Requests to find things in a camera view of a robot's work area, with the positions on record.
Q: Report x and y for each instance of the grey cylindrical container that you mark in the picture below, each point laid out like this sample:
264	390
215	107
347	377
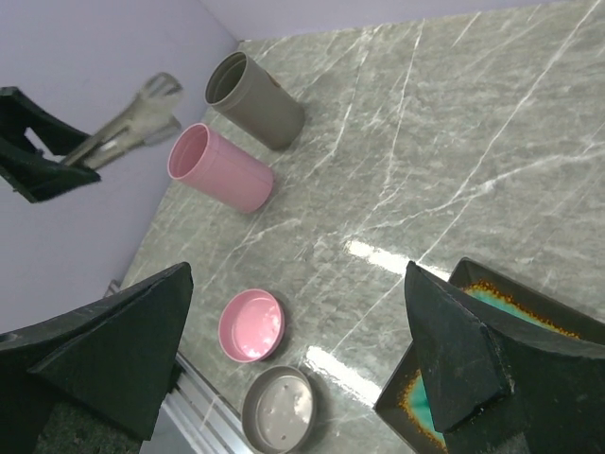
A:
250	97

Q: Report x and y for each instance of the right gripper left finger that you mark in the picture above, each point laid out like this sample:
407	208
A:
93	380

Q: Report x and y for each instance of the metal serving tongs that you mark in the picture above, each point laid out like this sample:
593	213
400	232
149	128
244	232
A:
147	121

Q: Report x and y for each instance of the pink cylindrical container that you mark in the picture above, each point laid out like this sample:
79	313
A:
203	159

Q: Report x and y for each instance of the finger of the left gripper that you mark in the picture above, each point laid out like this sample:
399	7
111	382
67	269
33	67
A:
23	166

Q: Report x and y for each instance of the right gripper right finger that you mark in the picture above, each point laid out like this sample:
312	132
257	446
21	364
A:
497	384

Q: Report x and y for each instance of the square black teal plate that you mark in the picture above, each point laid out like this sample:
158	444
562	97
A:
403	404

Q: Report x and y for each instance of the pink round lid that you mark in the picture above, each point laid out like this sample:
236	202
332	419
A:
251	326

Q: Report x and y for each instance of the aluminium front rail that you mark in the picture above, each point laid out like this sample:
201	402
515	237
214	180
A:
194	418

